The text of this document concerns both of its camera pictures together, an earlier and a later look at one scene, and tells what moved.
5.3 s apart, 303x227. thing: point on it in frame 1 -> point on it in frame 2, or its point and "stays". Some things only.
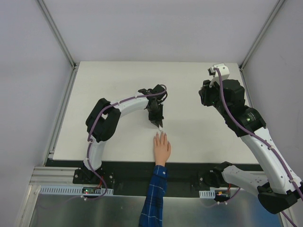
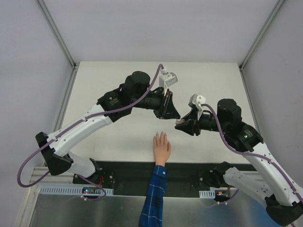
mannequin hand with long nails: (162, 148) stays
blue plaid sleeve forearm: (151, 215) stays
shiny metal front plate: (72, 210) stays
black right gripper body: (204, 95) -> (195, 123)
